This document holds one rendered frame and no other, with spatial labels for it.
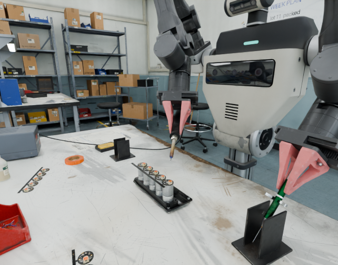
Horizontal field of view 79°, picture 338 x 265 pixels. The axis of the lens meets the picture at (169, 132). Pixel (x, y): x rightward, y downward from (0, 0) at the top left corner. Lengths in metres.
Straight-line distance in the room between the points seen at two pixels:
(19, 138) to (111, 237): 0.54
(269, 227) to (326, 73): 0.24
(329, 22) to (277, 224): 0.33
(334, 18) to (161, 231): 0.46
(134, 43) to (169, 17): 5.01
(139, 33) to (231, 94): 5.01
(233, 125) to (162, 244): 0.55
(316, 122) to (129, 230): 0.38
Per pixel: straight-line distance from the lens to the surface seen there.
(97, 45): 5.26
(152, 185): 0.50
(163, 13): 0.63
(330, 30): 0.44
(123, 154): 0.74
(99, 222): 0.47
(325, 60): 0.37
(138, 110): 3.97
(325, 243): 0.50
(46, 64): 5.02
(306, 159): 0.37
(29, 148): 0.86
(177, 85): 0.51
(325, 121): 0.40
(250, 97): 0.78
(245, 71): 0.79
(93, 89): 4.77
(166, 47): 0.49
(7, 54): 3.72
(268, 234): 0.39
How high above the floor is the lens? 1.04
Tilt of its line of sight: 16 degrees down
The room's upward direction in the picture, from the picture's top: straight up
